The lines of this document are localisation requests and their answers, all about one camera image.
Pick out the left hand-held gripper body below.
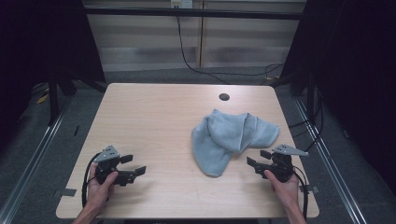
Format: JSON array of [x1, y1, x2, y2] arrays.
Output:
[[92, 145, 138, 188]]

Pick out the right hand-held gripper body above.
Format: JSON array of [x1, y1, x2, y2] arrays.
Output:
[[260, 143, 310, 184]]

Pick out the blue-grey towel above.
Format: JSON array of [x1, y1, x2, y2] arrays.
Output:
[[191, 108, 280, 178]]

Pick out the person's right hand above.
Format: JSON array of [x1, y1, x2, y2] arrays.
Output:
[[264, 170, 301, 213]]

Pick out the person's left hand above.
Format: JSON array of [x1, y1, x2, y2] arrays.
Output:
[[85, 171, 120, 213]]

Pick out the grey tape strip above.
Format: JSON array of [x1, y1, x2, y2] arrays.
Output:
[[299, 184, 320, 195], [60, 188, 78, 198]]

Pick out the black metal stand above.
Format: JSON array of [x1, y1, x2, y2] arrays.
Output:
[[47, 73, 61, 126]]

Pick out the yellow object on floor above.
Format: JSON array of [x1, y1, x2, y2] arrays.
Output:
[[35, 92, 50, 105]]

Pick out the dark curtain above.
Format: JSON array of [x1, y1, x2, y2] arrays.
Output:
[[0, 0, 106, 153], [279, 0, 396, 195]]

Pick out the black horizontal bar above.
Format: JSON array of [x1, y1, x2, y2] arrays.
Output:
[[83, 7, 308, 21]]

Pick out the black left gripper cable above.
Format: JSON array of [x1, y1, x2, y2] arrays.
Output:
[[80, 152, 103, 209]]

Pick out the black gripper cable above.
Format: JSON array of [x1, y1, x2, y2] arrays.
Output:
[[80, 152, 103, 209], [291, 165, 310, 220]]

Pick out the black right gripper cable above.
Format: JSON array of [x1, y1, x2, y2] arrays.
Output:
[[291, 165, 310, 220]]

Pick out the aluminium floor rail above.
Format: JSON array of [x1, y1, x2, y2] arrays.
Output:
[[0, 97, 73, 224], [293, 98, 370, 224]]

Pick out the black floor cables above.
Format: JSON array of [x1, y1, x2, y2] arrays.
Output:
[[288, 88, 325, 153]]

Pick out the long black wall cable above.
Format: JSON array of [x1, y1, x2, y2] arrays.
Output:
[[175, 15, 285, 86]]

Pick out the white wall socket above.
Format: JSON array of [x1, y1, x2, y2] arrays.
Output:
[[170, 0, 194, 9]]

